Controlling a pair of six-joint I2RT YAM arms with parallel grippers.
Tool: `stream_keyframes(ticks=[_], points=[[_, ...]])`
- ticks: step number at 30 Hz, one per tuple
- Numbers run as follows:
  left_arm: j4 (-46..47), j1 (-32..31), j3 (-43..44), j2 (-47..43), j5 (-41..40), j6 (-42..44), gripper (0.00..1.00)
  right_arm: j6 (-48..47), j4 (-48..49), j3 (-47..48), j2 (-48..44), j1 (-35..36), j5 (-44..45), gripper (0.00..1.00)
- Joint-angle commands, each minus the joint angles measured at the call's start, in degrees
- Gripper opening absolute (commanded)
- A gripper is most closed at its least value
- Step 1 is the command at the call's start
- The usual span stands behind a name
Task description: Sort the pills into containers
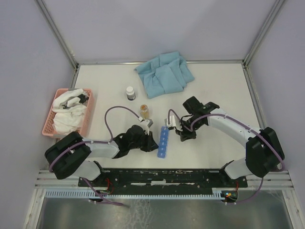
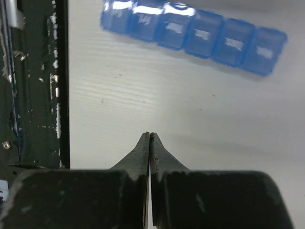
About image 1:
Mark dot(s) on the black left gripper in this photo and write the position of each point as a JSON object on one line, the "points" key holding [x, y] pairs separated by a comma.
{"points": [[151, 145]]}

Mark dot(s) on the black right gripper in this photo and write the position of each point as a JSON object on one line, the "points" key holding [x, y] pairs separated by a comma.
{"points": [[184, 134]]}

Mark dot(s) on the blue weekly pill organizer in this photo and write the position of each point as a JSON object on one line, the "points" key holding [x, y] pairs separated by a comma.
{"points": [[163, 142]]}

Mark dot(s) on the white cap dark pill bottle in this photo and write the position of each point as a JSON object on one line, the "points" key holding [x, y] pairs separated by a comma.
{"points": [[130, 93]]}

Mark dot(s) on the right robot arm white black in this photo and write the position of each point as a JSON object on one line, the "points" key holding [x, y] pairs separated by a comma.
{"points": [[263, 151]]}

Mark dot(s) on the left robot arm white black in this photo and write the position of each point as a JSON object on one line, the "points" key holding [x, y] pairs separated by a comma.
{"points": [[69, 156]]}

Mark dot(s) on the clear bottle yellow pills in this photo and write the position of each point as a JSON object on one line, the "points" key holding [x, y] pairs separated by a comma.
{"points": [[144, 111]]}

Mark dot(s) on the light blue folded cloth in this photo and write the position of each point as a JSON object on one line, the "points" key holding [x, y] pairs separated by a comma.
{"points": [[164, 74]]}

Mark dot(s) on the white crumpled cloth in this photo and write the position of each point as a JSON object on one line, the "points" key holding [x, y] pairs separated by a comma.
{"points": [[69, 109]]}

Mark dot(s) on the pink plastic basket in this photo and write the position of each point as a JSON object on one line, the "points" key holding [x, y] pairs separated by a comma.
{"points": [[48, 129]]}

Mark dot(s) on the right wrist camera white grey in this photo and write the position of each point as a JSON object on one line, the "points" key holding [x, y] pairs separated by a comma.
{"points": [[172, 122]]}

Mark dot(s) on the wrist camera white grey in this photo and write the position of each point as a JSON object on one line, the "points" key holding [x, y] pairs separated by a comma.
{"points": [[145, 124], [172, 122]]}

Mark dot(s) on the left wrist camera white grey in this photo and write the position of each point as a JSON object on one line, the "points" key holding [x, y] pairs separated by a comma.
{"points": [[145, 124]]}

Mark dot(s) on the light blue cable duct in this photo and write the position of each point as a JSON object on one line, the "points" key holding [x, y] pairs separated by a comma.
{"points": [[88, 193]]}

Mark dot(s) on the right aluminium corner post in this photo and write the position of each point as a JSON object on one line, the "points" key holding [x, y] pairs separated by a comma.
{"points": [[267, 25]]}

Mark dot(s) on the aluminium corner post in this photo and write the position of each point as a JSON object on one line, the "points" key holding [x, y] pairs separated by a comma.
{"points": [[267, 25], [46, 14]]}

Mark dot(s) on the left aluminium corner post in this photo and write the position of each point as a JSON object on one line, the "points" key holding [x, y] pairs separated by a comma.
{"points": [[46, 14]]}

